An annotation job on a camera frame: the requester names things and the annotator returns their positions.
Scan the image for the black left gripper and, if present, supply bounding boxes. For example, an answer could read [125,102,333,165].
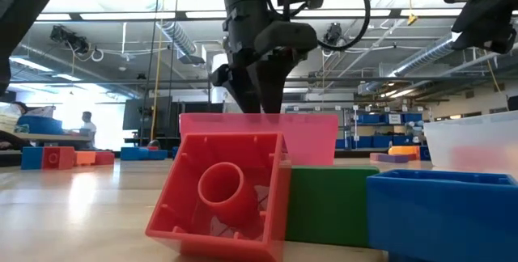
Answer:
[209,0,320,115]

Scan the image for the long green block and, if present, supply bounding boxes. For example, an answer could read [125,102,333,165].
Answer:
[284,165,380,249]

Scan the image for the small red square block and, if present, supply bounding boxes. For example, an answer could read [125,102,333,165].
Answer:
[144,132,293,262]
[41,146,75,171]

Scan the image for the small blue square block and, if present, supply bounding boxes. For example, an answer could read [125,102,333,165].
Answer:
[366,168,518,262]

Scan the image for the white cylindrical tank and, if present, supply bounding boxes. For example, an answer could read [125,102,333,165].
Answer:
[211,53,231,73]

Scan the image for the red translucent plastic bin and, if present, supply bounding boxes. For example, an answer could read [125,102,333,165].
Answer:
[179,112,339,167]

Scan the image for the clear translucent plastic bin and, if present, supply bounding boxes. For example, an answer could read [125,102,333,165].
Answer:
[422,110,518,174]

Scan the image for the shelf rack with blue bins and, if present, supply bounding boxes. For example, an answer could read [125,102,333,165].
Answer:
[338,106,425,150]

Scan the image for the black equipment cabinet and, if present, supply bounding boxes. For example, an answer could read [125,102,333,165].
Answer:
[122,95,181,150]

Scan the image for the yellow block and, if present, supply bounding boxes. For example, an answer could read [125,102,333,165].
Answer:
[387,145,421,161]

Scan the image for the person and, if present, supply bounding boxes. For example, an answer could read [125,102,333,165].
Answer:
[78,111,98,150]
[0,100,29,150]

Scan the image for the small orange block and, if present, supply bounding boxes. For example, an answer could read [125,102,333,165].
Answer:
[74,150,97,167]

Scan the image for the background work table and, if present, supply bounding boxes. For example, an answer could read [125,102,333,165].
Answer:
[11,131,93,152]

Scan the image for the white bag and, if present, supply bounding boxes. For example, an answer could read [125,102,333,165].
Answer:
[23,105,56,118]

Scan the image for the blue drum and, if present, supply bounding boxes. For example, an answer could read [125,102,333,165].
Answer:
[15,115,65,136]

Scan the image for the medium blue block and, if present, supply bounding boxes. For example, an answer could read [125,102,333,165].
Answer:
[20,146,44,171]

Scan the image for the white stacked boxes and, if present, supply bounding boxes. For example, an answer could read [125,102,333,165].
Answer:
[0,104,19,133]

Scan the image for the flexible silver duct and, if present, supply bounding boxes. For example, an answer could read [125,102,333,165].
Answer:
[155,19,206,66]

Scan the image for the black hanging cord reel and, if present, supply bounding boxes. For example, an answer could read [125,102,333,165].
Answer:
[321,22,349,56]
[49,24,91,56]

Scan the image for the white cable loop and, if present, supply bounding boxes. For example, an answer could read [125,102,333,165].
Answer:
[89,46,105,63]

